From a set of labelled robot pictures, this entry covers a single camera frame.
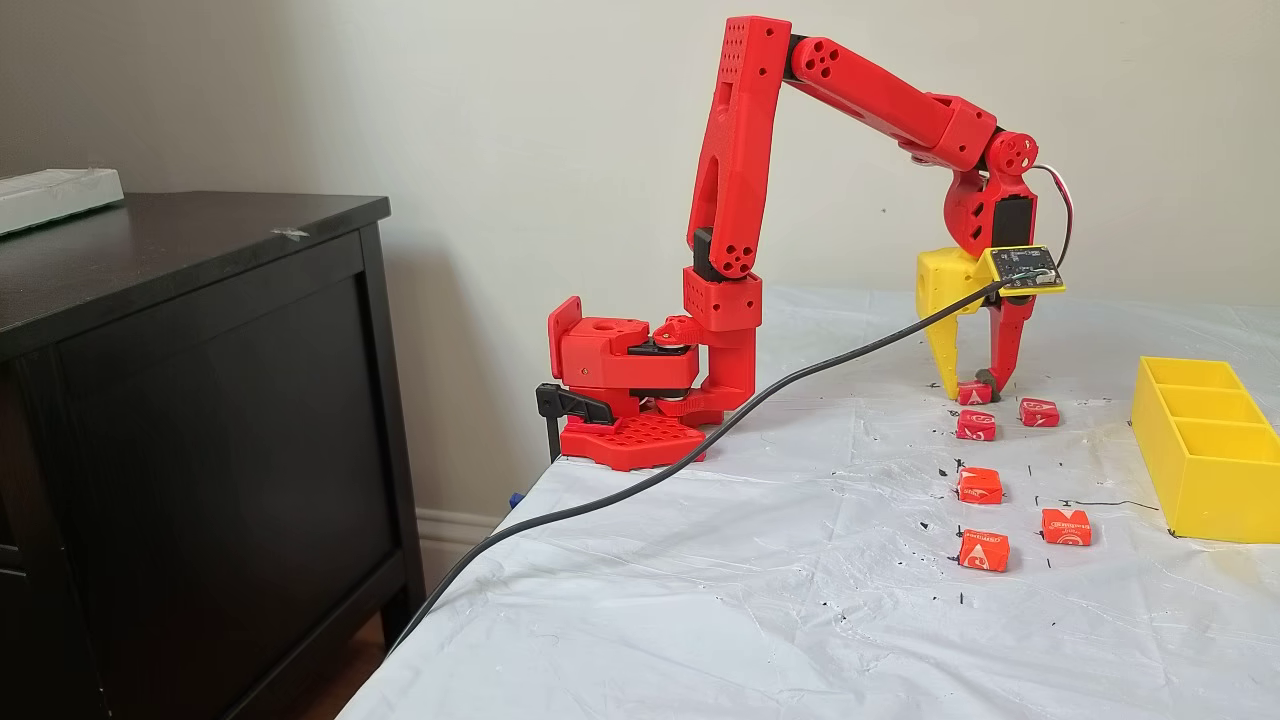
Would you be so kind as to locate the red candy with brand text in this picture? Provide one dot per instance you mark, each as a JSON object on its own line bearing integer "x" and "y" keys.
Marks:
{"x": 975, "y": 392}

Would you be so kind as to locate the red candy with round logo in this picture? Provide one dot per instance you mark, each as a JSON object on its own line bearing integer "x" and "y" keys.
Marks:
{"x": 976, "y": 425}

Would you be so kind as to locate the red candy with pointed logo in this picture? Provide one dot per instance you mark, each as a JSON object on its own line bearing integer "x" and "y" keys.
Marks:
{"x": 1039, "y": 412}

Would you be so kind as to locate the orange candy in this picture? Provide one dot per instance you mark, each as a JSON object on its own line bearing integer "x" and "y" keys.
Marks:
{"x": 984, "y": 551}
{"x": 979, "y": 485}
{"x": 1066, "y": 527}

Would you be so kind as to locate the yellow three-compartment box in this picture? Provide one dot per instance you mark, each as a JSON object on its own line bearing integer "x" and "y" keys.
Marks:
{"x": 1220, "y": 490}

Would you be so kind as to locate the white table cloth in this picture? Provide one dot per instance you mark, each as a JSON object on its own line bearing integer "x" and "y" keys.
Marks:
{"x": 700, "y": 600}

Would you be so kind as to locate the black table clamp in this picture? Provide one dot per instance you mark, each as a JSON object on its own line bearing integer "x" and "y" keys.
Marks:
{"x": 575, "y": 402}

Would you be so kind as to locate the dark wooden cabinet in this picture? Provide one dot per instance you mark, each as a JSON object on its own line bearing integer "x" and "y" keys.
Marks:
{"x": 200, "y": 450}

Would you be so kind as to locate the white flat slab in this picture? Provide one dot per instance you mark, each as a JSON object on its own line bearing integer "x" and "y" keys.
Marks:
{"x": 50, "y": 198}

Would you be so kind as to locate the camera board on yellow mount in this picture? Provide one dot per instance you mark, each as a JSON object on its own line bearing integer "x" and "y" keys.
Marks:
{"x": 1025, "y": 265}

